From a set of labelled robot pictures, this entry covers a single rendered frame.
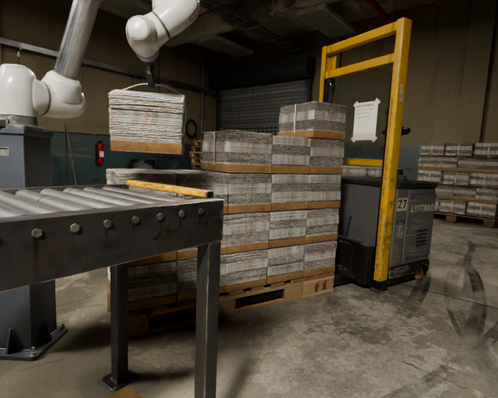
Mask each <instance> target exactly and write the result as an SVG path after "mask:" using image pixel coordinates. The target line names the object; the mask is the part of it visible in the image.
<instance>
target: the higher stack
mask: <svg viewBox="0 0 498 398"><path fill-rule="evenodd" d="M346 108H347V107H346V106H342V105H338V104H333V103H324V102H317V101H313V102H307V103H301V104H297V105H296V104H295V105H292V106H287V107H281V109H280V111H281V112H280V115H279V116H280V118H279V130H280V131H279V133H283V132H293V131H294V133H295V131H303V130H313V131H314V130H322V131H330V132H338V133H344V132H346V131H345V129H346V127H345V125H346V123H345V116H346V110H347V109H346ZM305 138H310V139H311V141H310V142H311V147H310V153H309V156H310V158H309V167H342V164H343V162H344V161H343V159H342V158H344V153H343V152H344V151H345V150H344V143H345V142H344V141H341V140H343V139H333V138H324V137H305ZM306 175H308V179H309V180H308V181H307V182H308V184H307V191H308V201H307V202H322V201H340V200H341V198H340V196H341V192H340V188H341V183H340V182H341V181H340V180H341V176H340V175H339V174H306ZM305 210H306V211H307V219H306V229H305V231H306V233H305V234H306V235H305V236H304V237H312V236H320V235H332V234H337V232H338V225H337V224H339V216H338V214H339V211H338V210H339V209H338V208H306V209H305ZM337 244H338V242H337V241H334V240H330V241H324V242H313V243H305V244H303V245H304V266H303V270H304V271H308V270H313V269H317V268H325V267H330V266H334V265H335V258H336V257H335V254H336V249H337ZM301 279H302V282H303V285H302V298H307V297H310V296H313V295H320V294H323V293H327V292H330V291H333V290H334V289H333V287H334V272H328V273H323V274H319V275H315V276H308V277H301Z"/></svg>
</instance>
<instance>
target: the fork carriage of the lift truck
mask: <svg viewBox="0 0 498 398"><path fill-rule="evenodd" d="M335 241H337V242H338V244H337V249H336V254H335V257H336V258H335V270H334V273H340V272H341V273H343V274H346V275H347V276H349V277H350V279H351V280H353V281H355V282H357V283H360V284H362V285H364V286H366V285H367V284H368V285H369V284H370V275H371V266H372V249H373V245H372V244H370V243H367V242H362V241H359V240H356V239H354V238H349V237H345V236H343V235H338V239H336V240H335Z"/></svg>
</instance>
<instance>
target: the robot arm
mask: <svg viewBox="0 0 498 398"><path fill-rule="evenodd" d="M100 1H103V0H73V3H72V6H71V10H70V15H69V17H68V21H67V24H66V29H65V31H64V35H63V38H62V43H61V46H60V49H59V53H58V57H57V60H56V63H55V68H54V70H52V71H49V72H48V73H47V74H46V75H45V77H44V78H43V79H42V81H39V80H37V79H36V75H35V74H34V73H33V72H32V71H31V70H30V69H29V68H27V67H26V66H22V65H17V64H2V65H1V66H0V128H10V129H26V130H38V131H45V132H49V131H48V129H46V128H43V127H40V126H38V122H37V115H41V116H44V117H48V118H75V117H77V116H79V115H81V114H82V113H83V112H84V110H85V105H86V102H85V97H84V95H83V93H82V92H81V83H80V81H79V80H78V79H77V77H78V74H79V71H80V68H81V64H82V61H83V58H84V56H85V51H86V48H87V45H88V42H89V37H90V35H91V32H92V27H93V25H94V22H95V19H96V15H97V11H98V9H99V6H100ZM151 1H152V2H153V11H152V12H150V13H148V14H146V15H144V16H142V15H137V16H133V17H132V18H131V19H129V20H128V22H127V24H126V37H127V40H128V43H129V45H130V47H131V48H132V50H133V51H134V52H135V53H136V55H137V56H138V57H139V58H140V59H141V60H142V61H143V62H144V63H145V68H146V69H147V70H146V71H145V73H146V77H147V84H148V87H150V88H156V87H157V84H156V81H155V80H154V72H153V71H154V68H155V66H154V64H155V62H156V61H157V59H158V55H159V49H160V47H161V46H162V45H163V44H164V43H165V42H167V41H168V40H169V39H171V38H172V37H173V36H176V35H178V34H180V33H181V32H182V31H183V30H185V29H186V28H187V27H188V26H190V25H191V24H192V23H193V22H194V21H195V19H196V18H197V17H198V15H199V11H200V3H199V0H151Z"/></svg>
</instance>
